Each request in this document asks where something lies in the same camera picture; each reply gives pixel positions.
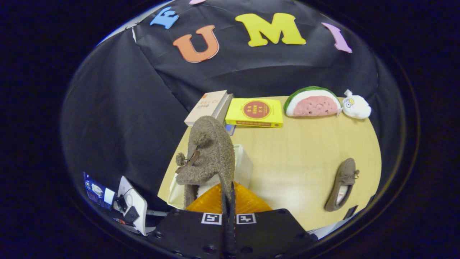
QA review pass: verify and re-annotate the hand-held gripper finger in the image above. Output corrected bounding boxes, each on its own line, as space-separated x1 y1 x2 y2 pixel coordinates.
147 183 229 259
229 182 318 259

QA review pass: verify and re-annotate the cream fabric storage box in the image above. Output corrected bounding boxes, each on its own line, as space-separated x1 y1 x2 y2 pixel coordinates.
167 144 253 210

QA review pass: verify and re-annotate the brown fuzzy shoe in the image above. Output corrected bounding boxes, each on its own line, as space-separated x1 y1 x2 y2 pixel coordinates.
175 115 236 209
325 158 360 212

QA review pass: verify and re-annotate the white device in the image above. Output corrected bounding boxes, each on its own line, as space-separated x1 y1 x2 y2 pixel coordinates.
114 176 148 237

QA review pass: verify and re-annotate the dark flat object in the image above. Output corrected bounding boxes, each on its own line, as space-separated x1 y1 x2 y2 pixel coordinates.
342 205 359 220

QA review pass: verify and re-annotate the yellow book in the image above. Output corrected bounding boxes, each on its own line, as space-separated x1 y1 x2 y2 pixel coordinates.
225 98 284 128

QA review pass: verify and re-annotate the beige book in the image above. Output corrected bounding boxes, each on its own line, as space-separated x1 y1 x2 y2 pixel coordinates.
184 90 229 127

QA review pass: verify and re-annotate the blue packet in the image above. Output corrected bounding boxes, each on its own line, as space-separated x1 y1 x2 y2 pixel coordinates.
83 172 116 211

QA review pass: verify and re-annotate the watermelon slice plush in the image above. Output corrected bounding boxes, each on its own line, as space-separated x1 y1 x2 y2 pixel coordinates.
283 86 342 117

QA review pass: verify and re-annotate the black backdrop cloth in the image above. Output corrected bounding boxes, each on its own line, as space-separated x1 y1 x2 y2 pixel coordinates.
61 0 406 216

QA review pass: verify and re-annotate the white plush toy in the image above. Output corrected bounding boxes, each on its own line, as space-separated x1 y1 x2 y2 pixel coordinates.
341 89 372 119

